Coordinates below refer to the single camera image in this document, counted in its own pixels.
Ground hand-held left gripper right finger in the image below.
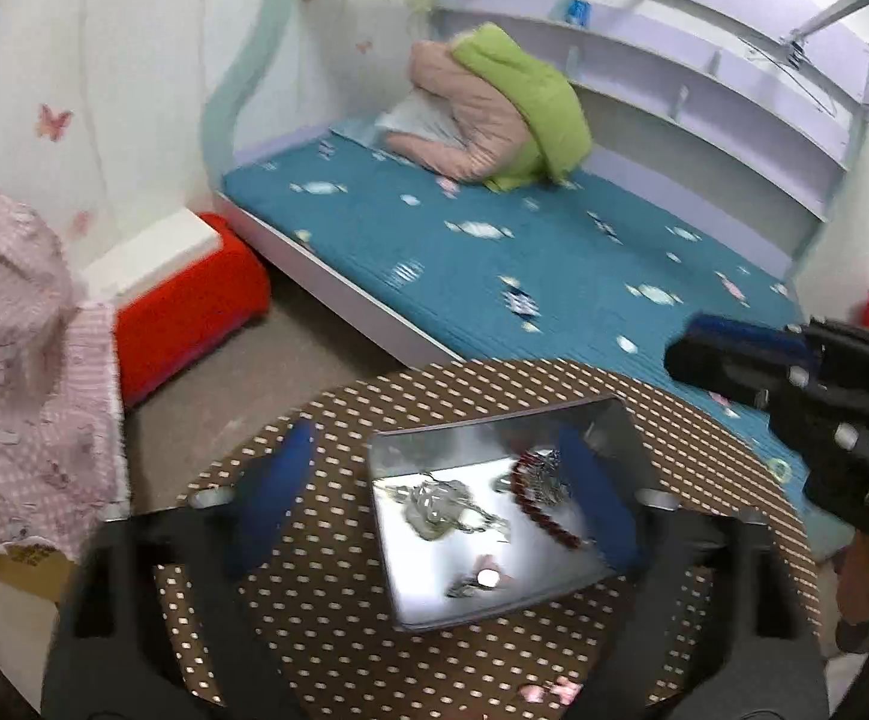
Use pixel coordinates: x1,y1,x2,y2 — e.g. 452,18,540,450
556,420,834,720

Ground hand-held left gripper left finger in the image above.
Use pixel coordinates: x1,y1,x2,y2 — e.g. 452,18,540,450
40,420,320,720

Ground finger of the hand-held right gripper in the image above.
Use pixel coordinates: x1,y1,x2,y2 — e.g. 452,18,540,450
663,336,799,412
683,313,814,362

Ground red bead bracelet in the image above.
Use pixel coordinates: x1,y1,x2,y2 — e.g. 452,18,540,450
492,448,594,550

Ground grey metal box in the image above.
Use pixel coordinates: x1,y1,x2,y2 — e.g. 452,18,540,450
366,395,642,632

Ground silver chain necklace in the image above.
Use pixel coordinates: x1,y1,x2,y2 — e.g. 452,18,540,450
383,474,514,543

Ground round brown dotted table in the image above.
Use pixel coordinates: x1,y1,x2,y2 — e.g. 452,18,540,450
153,358,825,720

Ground bed with teal sheet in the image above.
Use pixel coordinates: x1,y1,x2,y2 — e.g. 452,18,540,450
222,118,859,565

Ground red storage box white lid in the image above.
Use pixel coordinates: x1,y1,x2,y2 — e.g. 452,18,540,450
78,210,272,410

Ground purple bed shelf unit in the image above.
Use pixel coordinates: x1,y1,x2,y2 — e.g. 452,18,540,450
432,0,869,224

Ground pink dotted cloth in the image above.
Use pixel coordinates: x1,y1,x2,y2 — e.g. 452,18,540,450
0,184,133,561

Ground green blanket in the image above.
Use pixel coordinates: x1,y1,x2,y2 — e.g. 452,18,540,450
452,23,595,193

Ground pink quilt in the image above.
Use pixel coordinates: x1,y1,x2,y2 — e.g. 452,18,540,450
385,37,549,183

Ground white pillow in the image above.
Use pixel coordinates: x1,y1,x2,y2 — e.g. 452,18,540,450
373,93,467,149

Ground pink butterfly sticker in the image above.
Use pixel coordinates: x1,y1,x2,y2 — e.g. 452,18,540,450
35,103,74,143

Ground white wardrobe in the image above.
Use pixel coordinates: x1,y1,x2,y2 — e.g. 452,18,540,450
0,0,287,295

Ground wire clothes hanger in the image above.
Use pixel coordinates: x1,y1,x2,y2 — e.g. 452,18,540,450
738,32,852,103

